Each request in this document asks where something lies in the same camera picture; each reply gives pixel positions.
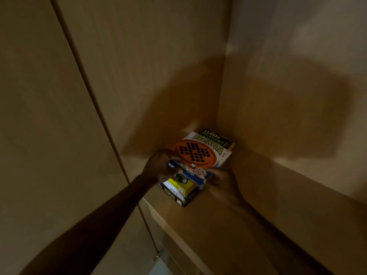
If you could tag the white orange board game box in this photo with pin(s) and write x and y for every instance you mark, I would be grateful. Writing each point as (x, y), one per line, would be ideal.
(200, 156)

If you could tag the black yellow-lettered game box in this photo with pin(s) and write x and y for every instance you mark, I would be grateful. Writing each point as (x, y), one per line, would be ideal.
(219, 138)

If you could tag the metal door hinge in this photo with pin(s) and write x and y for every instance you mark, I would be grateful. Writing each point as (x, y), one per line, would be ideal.
(158, 255)

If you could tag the yellow game box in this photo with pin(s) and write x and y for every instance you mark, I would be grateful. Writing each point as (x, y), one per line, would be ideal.
(183, 186)

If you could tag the person's right forearm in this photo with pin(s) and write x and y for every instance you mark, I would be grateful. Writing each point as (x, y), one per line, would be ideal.
(275, 240)

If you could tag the black white-topped game box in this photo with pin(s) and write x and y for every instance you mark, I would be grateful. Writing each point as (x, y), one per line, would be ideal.
(176, 197)

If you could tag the person's left thumb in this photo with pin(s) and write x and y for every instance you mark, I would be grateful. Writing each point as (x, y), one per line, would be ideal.
(176, 171)

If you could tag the person's right hand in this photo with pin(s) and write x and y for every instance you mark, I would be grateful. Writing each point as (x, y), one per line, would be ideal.
(225, 186)

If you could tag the person's right fingers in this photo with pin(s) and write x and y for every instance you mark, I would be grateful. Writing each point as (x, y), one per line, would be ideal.
(213, 177)

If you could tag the beige cabinet door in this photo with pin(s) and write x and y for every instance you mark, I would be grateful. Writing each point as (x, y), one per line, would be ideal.
(51, 111)

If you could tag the beige wooden cabinet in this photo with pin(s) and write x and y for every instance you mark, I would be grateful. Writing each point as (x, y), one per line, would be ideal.
(258, 83)

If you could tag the person's left forearm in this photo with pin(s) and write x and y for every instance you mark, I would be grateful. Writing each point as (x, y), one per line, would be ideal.
(91, 226)

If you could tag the person's left hand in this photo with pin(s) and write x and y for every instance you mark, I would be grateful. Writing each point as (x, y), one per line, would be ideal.
(157, 167)

